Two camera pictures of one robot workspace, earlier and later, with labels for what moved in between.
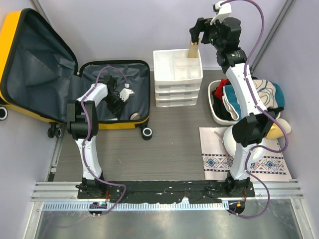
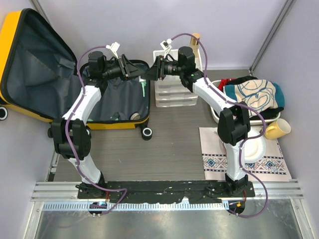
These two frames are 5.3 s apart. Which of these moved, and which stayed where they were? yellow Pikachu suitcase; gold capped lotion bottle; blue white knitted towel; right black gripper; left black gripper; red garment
Moved: right black gripper; left black gripper
Stayed: gold capped lotion bottle; yellow Pikachu suitcase; blue white knitted towel; red garment
